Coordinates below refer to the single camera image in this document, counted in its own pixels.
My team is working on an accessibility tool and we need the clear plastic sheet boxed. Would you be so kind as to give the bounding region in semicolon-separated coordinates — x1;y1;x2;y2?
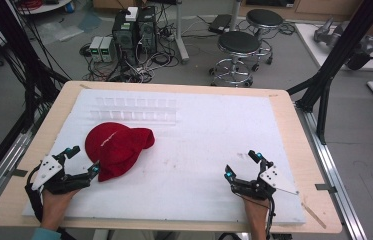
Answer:
36;20;86;43

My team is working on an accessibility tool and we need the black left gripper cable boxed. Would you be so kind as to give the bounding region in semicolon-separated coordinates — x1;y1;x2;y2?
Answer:
24;164;46;224

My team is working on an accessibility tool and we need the grey power supply box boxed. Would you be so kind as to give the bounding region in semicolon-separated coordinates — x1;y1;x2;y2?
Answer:
88;35;104;63
99;36;117;64

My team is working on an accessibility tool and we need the person's left hand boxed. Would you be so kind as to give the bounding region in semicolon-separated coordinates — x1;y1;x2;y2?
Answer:
40;189;79;225

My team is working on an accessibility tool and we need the black computer tower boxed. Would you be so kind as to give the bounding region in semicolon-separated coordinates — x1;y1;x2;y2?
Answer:
111;10;139;67
136;5;159;56

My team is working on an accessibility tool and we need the red cap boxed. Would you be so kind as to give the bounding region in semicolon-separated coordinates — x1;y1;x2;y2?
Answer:
84;121;156;183

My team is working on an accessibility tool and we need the clear plastic divided rack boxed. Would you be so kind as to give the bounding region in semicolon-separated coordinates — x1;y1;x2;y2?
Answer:
89;96;179;126

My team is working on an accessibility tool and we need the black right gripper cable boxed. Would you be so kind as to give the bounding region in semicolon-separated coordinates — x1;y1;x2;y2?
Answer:
264;196;277;240

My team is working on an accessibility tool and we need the tangle of floor cables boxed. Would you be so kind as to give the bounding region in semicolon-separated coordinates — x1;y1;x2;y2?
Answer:
79;23;182;84

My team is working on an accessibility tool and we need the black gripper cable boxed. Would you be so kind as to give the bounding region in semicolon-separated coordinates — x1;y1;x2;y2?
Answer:
264;196;277;240
24;164;46;224

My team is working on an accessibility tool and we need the flat black case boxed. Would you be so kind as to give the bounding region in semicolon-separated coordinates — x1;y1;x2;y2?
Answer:
207;13;234;35

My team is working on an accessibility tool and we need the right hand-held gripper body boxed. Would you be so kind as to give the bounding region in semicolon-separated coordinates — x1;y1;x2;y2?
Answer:
230;164;300;201

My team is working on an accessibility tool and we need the round white table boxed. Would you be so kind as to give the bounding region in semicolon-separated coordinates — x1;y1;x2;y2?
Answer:
16;0;74;16

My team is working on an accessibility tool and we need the white foam board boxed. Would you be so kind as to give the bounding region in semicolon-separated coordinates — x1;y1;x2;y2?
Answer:
21;88;307;227

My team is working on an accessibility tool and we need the white box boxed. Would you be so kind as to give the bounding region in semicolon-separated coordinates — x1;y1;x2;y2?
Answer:
125;6;140;23

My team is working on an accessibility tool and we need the grey tape piece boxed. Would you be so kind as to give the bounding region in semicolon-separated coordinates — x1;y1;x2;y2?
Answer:
314;183;338;194
9;168;29;178

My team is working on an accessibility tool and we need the person's right hand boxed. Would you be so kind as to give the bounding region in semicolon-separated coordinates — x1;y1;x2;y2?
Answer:
241;196;271;226

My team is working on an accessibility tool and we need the thin wooden stick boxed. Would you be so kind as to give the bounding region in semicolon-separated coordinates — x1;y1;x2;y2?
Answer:
301;201;328;230

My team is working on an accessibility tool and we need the aluminium rail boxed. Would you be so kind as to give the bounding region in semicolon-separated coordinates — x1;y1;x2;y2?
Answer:
0;130;34;222
294;105;369;240

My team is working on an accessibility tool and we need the grey metal table leg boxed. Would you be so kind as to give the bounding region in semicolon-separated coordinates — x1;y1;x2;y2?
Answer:
173;0;191;65

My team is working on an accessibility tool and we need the grey robot part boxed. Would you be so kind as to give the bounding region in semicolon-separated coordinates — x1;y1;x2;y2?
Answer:
313;17;373;72

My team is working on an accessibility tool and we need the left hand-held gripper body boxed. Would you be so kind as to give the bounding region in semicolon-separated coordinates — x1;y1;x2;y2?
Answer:
31;154;92;196

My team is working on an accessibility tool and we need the black round stool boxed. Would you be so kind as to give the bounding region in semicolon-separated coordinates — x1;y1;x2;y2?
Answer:
208;30;262;89
245;8;285;66

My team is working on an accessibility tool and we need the white floor board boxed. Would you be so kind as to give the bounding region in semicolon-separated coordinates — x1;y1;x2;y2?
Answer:
294;22;373;73

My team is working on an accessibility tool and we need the black metal frame stand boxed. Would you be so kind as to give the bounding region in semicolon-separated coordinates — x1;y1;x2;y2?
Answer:
286;0;373;146
0;0;71;136

